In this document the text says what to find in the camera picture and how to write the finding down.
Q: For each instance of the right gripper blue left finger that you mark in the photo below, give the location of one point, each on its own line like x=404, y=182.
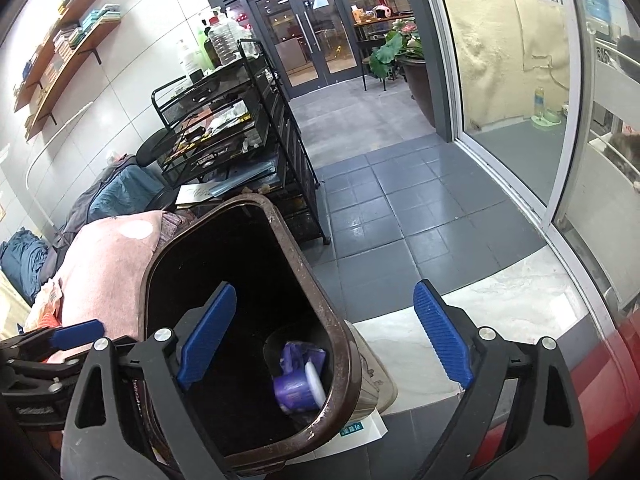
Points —
x=200, y=332

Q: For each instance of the pink polka dot blanket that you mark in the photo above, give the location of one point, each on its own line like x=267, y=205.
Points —
x=102, y=273

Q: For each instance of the massage bed with blue cover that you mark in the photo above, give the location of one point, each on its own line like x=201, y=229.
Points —
x=123, y=187

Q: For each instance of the purple wrapper in bin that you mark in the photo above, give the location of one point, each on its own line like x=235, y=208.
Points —
x=299, y=388

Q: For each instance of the upper wooden wall shelf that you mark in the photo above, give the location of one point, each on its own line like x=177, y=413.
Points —
x=66, y=30

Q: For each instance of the pile of blue towels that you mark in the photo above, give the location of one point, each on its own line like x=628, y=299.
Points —
x=22, y=258

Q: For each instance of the black metal utility cart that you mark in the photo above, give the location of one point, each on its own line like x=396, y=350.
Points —
x=236, y=132

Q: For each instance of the white box under bin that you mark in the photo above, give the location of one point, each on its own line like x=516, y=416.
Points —
x=378, y=392

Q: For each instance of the brown plastic trash bin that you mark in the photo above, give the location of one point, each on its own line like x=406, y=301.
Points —
x=246, y=243

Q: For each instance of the potted green plant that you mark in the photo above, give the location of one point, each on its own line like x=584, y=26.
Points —
x=402, y=49

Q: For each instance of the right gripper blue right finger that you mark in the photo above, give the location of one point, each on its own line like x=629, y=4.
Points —
x=451, y=349

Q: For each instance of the clear plastic bottle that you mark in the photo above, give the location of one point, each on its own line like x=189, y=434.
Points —
x=221, y=37

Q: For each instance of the green plastic bottle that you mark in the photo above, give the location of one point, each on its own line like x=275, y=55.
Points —
x=205, y=45

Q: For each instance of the glass double door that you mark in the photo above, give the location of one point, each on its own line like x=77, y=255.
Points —
x=311, y=42

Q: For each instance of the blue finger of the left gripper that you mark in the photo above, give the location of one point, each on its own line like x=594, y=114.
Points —
x=74, y=336

